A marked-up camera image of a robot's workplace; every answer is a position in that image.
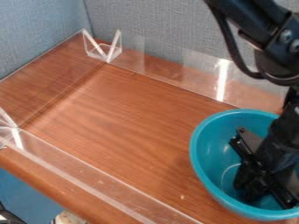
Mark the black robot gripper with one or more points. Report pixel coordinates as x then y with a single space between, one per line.
267 171

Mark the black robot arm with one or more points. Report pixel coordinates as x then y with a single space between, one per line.
261 31

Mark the blue plastic bowl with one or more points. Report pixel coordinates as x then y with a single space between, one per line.
215 161

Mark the clear acrylic front barrier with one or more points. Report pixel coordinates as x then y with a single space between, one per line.
98 184

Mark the clear acrylic barrier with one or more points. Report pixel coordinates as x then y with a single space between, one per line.
199 73
98 184

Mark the clear acrylic back barrier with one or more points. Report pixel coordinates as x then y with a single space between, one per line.
199 73

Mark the clear acrylic corner bracket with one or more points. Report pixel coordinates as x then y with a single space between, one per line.
100 51

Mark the clear acrylic left bracket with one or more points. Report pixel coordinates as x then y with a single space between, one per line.
10 131

